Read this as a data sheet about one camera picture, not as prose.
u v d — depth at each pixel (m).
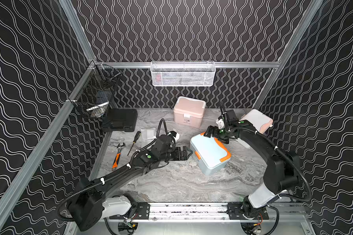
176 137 0.73
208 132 0.81
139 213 0.76
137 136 1.03
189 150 0.72
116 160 0.91
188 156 0.70
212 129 0.80
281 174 0.45
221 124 0.80
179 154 0.67
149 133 1.04
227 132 0.65
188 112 1.00
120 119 1.06
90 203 0.39
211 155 0.79
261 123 0.93
